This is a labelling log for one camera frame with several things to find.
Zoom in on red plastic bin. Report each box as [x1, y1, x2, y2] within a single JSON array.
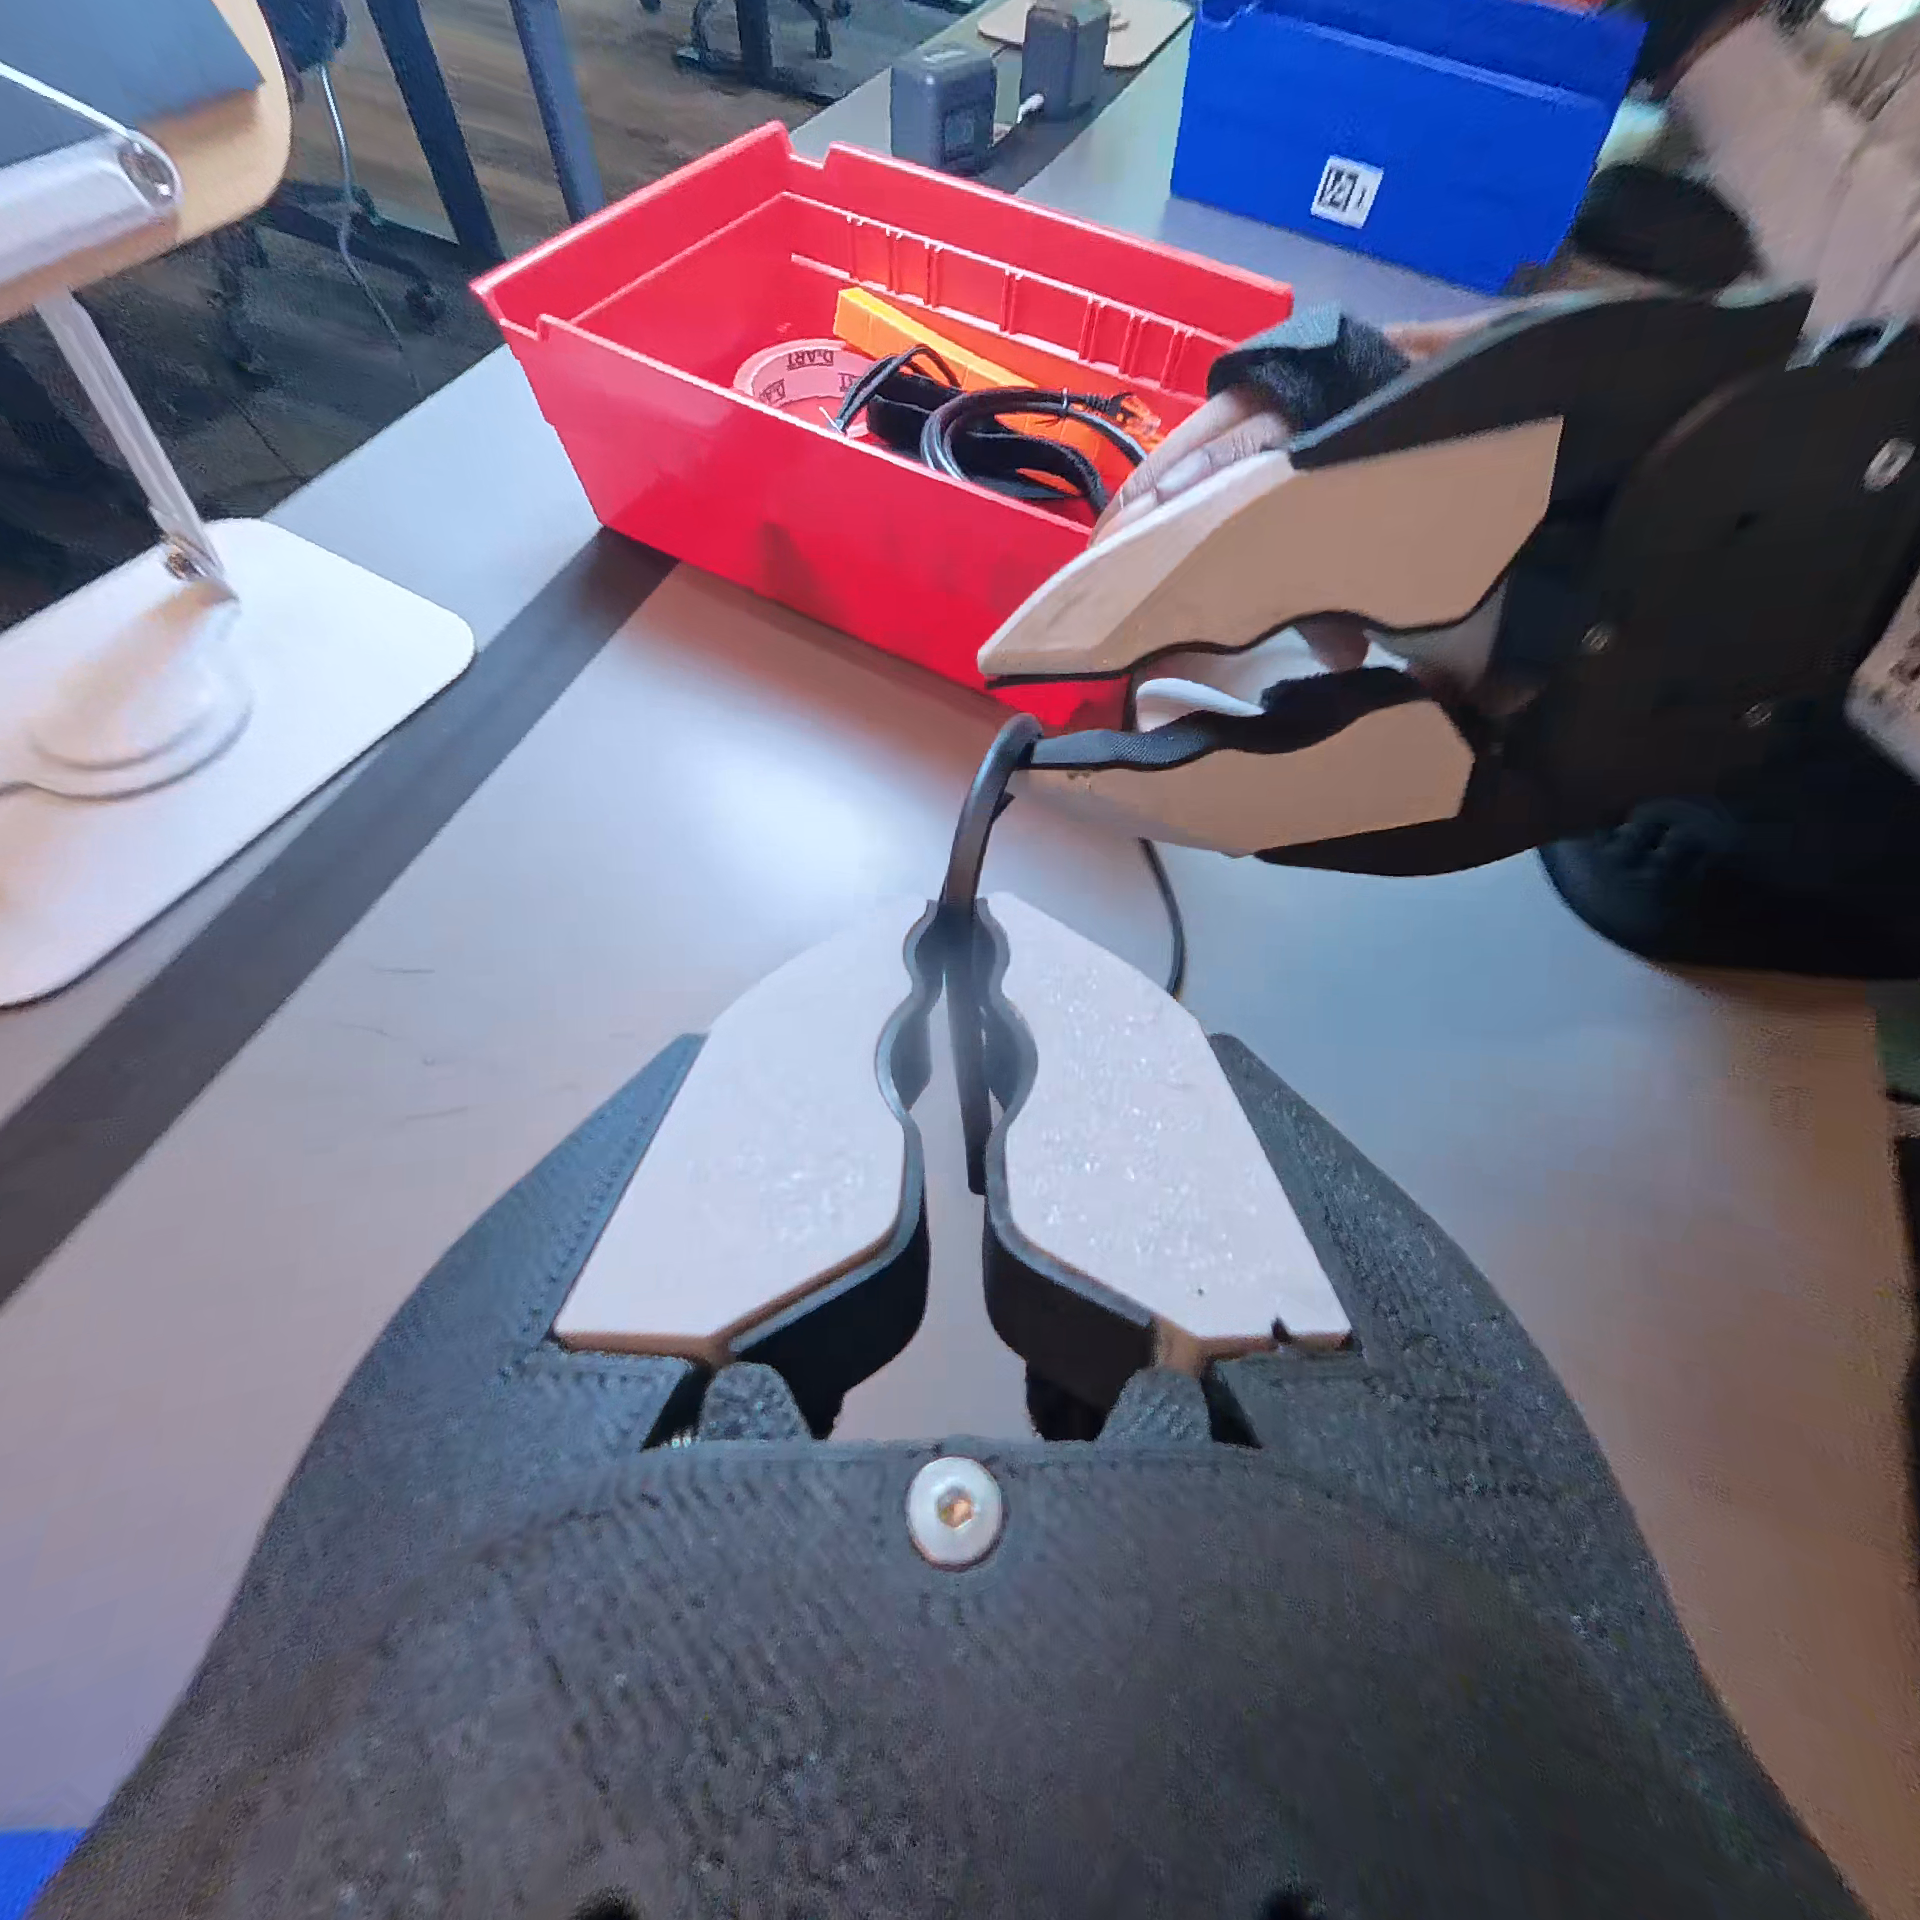
[[470, 123, 1296, 731]]

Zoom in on blue bin with white label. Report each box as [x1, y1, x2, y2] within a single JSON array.
[[1171, 0, 1652, 295]]

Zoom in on tan cardboard disc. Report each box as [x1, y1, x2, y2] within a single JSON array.
[[983, 0, 1198, 71]]

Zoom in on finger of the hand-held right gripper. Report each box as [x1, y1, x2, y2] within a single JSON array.
[[977, 417, 1568, 694], [1036, 667, 1480, 859]]

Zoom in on grey charger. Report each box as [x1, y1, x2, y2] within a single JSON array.
[[888, 47, 1000, 172], [1023, 0, 1113, 121]]

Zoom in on person's right hand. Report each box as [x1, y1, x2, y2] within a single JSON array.
[[1102, 394, 1299, 528]]

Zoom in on blue plastic bin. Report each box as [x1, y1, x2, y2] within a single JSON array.
[[0, 1822, 96, 1920]]

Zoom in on orange block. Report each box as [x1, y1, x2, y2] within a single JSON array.
[[832, 289, 1168, 441]]

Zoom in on black cable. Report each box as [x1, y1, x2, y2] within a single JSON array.
[[902, 716, 1201, 1193], [855, 347, 1163, 522]]

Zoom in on black desk leg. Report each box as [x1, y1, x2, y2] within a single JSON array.
[[509, 0, 605, 226], [367, 0, 505, 274]]

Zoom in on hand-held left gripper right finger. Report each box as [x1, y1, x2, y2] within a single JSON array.
[[983, 892, 1355, 1374]]

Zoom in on tan-edged black board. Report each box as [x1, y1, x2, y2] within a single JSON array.
[[0, 0, 294, 244]]

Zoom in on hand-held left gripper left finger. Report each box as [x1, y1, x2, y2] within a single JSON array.
[[555, 896, 941, 1360]]

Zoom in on black coiled cable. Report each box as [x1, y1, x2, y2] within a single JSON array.
[[855, 347, 1163, 522]]

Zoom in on pink tape roll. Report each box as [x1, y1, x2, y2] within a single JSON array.
[[735, 344, 867, 441]]

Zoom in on black office chair base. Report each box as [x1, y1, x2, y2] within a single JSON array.
[[211, 182, 445, 328]]

